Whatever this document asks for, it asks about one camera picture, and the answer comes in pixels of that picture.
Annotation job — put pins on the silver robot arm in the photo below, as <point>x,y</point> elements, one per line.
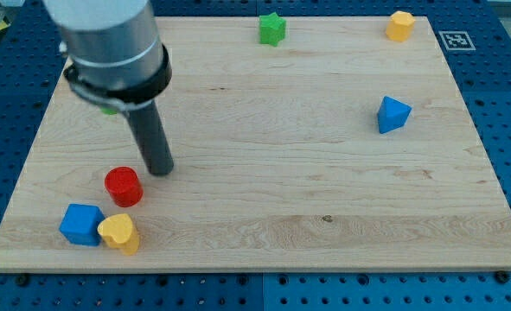
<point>118,59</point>

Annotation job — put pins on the blue triangle block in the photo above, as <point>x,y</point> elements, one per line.
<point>392,114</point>

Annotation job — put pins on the wooden board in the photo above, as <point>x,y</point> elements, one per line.
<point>279,164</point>

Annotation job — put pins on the red cylinder block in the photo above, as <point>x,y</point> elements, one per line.
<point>123,186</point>

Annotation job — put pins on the yellow hexagon block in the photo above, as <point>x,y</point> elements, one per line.
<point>400,26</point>

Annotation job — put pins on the yellow heart block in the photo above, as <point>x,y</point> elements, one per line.
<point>119,232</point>

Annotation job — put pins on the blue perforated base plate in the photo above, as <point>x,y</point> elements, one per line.
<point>30,62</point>

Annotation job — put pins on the black pusher rod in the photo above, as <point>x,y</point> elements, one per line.
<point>147,129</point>

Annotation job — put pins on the white fiducial marker tag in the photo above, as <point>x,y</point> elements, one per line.
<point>456,41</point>

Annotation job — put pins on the blue cube block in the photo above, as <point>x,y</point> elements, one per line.
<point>80,224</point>

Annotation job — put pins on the green block behind arm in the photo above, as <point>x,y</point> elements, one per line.
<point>108,111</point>

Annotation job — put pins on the green star block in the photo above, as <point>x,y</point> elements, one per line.
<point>272,29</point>

